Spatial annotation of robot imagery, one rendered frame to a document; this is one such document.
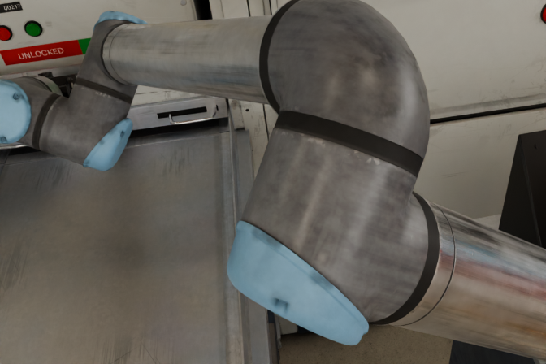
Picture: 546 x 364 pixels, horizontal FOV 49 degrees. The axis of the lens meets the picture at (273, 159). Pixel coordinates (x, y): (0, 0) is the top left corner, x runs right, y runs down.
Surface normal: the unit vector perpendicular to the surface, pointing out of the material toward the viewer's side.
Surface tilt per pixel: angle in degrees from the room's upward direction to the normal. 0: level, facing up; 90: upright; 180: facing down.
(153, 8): 90
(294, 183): 39
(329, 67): 26
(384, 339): 0
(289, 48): 48
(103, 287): 0
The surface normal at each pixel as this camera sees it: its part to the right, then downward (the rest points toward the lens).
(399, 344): -0.11, -0.74
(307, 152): -0.50, -0.22
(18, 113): -0.07, 0.17
